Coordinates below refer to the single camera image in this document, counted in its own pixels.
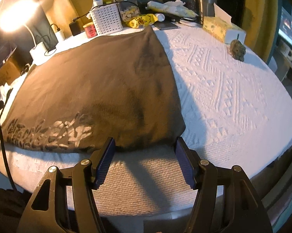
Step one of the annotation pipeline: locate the yellow tissue box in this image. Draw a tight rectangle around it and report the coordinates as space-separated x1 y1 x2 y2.
203 3 246 44

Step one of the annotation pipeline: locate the stainless steel kettle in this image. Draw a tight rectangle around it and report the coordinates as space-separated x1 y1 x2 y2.
196 0 217 17

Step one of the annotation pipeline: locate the white textured mattress cover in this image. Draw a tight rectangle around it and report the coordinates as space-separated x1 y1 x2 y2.
94 26 292 216

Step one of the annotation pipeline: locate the clear jar with white lid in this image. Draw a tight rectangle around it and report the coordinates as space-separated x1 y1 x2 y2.
115 0 140 23

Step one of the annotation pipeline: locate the computer monitor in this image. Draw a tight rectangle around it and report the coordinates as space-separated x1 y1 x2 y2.
278 7 292 47

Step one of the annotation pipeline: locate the white desk lamp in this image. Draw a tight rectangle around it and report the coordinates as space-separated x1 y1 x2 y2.
0 0 57 64

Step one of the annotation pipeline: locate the black smartphone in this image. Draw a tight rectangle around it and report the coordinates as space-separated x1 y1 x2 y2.
154 22 178 30

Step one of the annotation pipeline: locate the yellow snack bag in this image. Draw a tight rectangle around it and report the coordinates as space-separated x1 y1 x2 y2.
126 14 158 29

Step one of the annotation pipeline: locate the white perforated plastic basket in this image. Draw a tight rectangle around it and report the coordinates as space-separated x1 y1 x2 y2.
90 3 123 35

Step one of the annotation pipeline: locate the red tin can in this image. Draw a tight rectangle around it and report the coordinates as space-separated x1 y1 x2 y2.
83 22 97 38

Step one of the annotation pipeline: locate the blue capped bottle in basket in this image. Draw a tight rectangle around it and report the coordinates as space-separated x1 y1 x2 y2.
92 0 103 7

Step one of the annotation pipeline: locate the white garment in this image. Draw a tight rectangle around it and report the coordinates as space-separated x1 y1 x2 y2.
0 74 27 109

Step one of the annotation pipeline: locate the black charging cable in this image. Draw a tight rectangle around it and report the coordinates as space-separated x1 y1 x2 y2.
72 1 137 23

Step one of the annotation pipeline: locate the dark olive garment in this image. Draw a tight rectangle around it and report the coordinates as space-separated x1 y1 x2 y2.
2 26 185 153

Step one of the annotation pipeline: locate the white mug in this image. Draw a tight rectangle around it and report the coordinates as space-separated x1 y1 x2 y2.
278 39 292 61

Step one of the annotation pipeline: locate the cardboard box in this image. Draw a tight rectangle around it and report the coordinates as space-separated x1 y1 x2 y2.
0 61 20 86

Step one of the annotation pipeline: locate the white charger plug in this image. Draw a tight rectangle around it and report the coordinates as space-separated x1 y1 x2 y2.
55 30 66 43

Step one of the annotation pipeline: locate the black strap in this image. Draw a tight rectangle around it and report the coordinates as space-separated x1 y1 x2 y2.
0 87 14 146

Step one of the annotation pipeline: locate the white and yellow plastic package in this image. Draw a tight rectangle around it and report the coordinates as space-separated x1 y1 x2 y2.
146 0 198 18

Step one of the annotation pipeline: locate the black power adapter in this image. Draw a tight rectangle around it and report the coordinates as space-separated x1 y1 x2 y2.
69 21 81 36

